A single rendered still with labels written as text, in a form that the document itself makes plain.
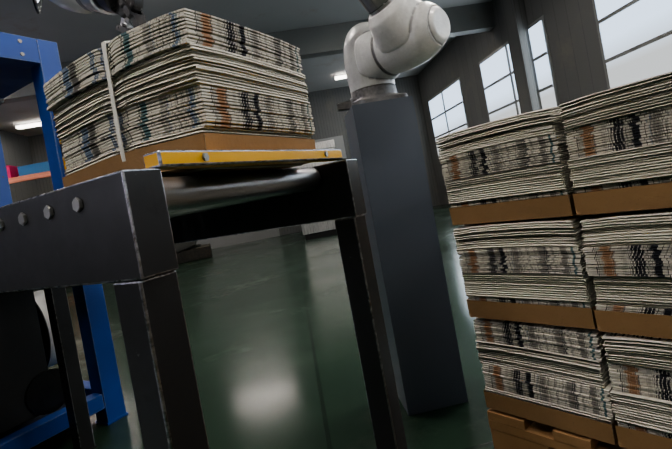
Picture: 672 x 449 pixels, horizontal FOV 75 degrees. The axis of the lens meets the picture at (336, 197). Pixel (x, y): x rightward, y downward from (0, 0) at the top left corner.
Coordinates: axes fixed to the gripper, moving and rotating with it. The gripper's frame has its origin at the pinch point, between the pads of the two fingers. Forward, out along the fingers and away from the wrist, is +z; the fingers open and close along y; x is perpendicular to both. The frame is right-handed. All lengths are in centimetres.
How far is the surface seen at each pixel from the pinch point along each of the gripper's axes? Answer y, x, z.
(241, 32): 2.3, 1.9, 18.0
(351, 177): 24.2, -21.7, 32.1
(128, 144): 23.4, 13.4, 9.1
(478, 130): 9, -44, 49
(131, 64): 11.0, 13.9, 8.4
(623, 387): 49, -38, 92
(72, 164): 31.1, 13.6, -5.3
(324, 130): 130, -866, -480
